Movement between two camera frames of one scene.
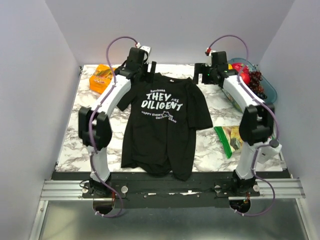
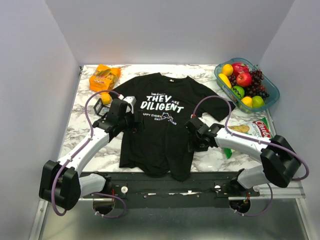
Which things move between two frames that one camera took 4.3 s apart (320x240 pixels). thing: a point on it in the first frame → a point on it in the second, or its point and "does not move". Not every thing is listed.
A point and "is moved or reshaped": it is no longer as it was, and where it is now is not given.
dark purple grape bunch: x=256 y=77 does not move
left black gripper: x=146 y=76 → x=138 y=126
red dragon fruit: x=241 y=67 does not move
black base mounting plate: x=205 y=190 does not move
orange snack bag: x=99 y=81 does not move
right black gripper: x=200 y=68 → x=191 y=146
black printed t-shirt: x=162 y=119 is moved or reshaped
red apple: x=245 y=77 does not move
